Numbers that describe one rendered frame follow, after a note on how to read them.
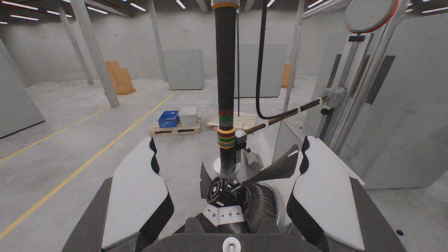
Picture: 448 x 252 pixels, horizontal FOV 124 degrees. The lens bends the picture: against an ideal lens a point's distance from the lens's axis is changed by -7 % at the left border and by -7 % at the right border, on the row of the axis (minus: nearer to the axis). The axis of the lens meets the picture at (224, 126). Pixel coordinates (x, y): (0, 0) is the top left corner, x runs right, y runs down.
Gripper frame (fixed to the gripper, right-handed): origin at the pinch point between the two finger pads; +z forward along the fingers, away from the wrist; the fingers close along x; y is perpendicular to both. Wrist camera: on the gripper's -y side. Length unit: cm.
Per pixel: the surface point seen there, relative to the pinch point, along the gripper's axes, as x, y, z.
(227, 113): 0.0, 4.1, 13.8
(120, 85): -529, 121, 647
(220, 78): -1.2, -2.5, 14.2
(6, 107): -590, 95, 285
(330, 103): 48, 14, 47
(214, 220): -6, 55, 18
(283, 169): 14.9, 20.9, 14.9
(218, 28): -1.3, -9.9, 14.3
